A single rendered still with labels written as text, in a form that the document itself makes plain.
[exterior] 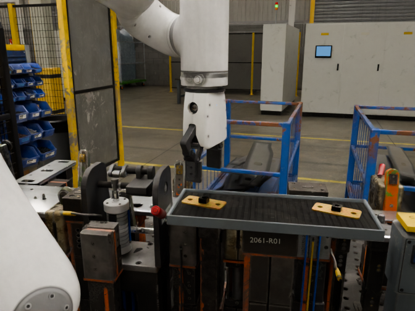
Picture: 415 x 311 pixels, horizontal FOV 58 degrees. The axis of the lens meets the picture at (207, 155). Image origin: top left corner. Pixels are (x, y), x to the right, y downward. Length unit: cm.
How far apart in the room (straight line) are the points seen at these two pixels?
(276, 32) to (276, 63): 67
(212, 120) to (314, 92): 813
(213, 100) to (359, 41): 814
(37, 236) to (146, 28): 39
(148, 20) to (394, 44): 827
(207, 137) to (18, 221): 32
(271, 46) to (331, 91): 165
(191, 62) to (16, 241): 38
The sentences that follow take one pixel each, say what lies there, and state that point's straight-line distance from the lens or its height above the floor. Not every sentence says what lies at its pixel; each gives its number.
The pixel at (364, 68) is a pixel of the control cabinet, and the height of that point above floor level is 108.
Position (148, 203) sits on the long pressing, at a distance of 116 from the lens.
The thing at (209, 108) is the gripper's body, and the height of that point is 135.
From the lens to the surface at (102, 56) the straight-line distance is 439.
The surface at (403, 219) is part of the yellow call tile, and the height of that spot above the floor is 116.
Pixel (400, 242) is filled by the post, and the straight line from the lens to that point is 75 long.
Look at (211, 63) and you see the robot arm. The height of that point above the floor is 143.
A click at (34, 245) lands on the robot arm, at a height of 123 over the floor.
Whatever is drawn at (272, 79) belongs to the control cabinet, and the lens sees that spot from 877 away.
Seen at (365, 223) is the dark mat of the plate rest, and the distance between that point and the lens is 72.
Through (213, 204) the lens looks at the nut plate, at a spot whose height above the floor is 116.
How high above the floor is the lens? 145
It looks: 16 degrees down
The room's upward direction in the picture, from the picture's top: straight up
